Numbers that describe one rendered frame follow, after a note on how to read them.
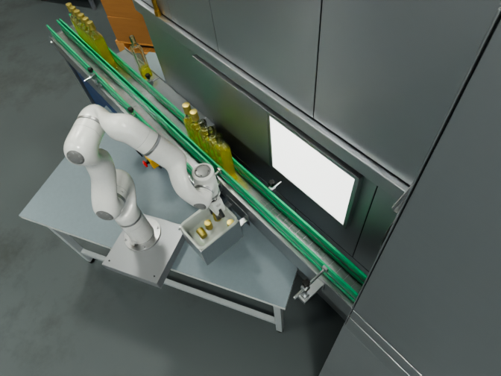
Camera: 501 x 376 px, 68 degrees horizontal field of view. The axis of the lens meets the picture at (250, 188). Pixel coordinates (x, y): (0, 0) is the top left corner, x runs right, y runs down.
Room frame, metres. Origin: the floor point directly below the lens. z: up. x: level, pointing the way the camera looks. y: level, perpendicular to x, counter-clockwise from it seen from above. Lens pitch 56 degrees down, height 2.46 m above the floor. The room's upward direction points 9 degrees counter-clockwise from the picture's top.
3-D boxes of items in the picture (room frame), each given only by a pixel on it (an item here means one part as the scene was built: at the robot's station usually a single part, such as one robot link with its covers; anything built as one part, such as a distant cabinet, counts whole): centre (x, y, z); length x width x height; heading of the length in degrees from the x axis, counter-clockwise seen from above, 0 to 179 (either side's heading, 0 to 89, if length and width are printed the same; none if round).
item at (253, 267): (1.52, 0.27, 0.73); 1.58 x 1.52 x 0.04; 62
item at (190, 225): (0.83, 0.21, 0.97); 0.22 x 0.17 x 0.09; 123
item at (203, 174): (0.84, 0.17, 1.31); 0.09 x 0.08 x 0.13; 164
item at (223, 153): (1.06, 0.10, 1.16); 0.06 x 0.06 x 0.21; 34
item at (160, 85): (1.76, 0.43, 1.01); 0.95 x 0.09 x 0.11; 33
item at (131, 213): (0.98, 0.58, 1.11); 0.19 x 0.12 x 0.24; 166
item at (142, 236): (0.94, 0.58, 0.90); 0.19 x 0.19 x 0.18
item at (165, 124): (1.77, 0.63, 1.10); 1.75 x 0.01 x 0.08; 33
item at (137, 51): (1.87, 0.51, 1.18); 0.06 x 0.06 x 0.26; 29
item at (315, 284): (0.44, -0.16, 1.07); 0.17 x 0.05 x 0.23; 123
